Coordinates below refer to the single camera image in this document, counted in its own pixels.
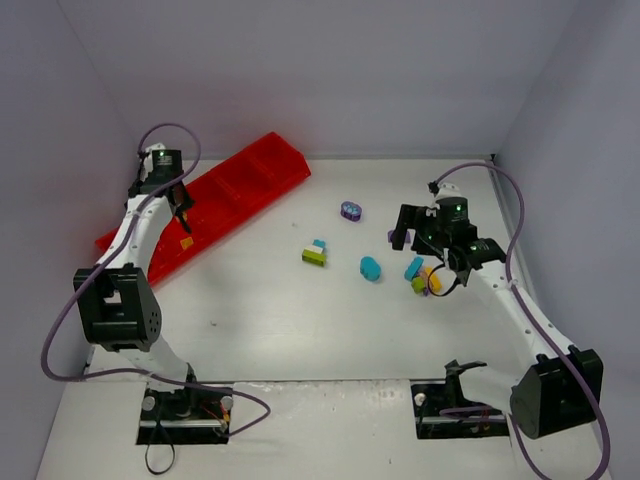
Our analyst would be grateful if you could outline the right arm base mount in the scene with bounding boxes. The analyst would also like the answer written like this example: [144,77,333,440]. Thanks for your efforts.
[410,360,509,440]

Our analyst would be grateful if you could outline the black cable loop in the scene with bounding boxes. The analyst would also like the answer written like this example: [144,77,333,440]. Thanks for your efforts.
[144,419,177,475]

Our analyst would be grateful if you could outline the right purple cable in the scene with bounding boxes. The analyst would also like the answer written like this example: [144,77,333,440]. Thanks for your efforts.
[432,160,612,480]

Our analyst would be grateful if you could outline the purple round lego piece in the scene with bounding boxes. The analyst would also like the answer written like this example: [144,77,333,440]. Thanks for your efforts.
[340,201,362,222]

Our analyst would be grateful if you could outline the yellow lego in pile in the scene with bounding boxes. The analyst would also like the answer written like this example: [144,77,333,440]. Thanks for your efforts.
[424,267,442,294]

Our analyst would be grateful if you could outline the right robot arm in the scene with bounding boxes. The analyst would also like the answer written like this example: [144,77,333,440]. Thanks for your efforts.
[391,196,603,439]

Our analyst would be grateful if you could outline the green lego in pile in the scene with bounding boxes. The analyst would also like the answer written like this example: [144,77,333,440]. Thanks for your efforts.
[411,277,427,295]

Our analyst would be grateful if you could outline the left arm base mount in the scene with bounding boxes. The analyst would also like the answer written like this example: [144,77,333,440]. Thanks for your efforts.
[136,388,234,446]

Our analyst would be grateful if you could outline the pink lego in pile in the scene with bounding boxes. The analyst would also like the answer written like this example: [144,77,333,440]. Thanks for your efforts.
[419,270,432,296]

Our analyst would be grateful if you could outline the long green lego brick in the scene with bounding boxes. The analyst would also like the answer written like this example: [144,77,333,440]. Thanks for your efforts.
[301,249,327,267]

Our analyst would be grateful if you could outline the purple cable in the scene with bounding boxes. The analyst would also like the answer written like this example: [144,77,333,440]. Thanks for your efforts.
[40,122,272,441]
[432,160,612,480]

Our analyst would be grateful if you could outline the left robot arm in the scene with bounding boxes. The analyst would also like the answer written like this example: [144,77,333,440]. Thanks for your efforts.
[77,143,194,393]

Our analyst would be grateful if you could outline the white curved lego brick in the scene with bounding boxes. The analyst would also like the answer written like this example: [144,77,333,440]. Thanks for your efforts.
[306,245,324,254]

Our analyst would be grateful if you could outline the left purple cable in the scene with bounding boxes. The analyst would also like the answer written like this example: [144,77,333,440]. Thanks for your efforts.
[40,122,272,441]

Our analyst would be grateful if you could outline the turquoise round lego piece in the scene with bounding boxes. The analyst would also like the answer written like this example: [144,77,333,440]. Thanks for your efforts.
[359,256,382,282]

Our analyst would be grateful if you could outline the red compartment tray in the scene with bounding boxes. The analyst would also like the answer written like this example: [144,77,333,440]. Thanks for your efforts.
[90,132,311,285]

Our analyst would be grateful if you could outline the turquoise lego in pile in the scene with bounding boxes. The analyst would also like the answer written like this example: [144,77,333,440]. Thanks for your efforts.
[404,257,423,282]

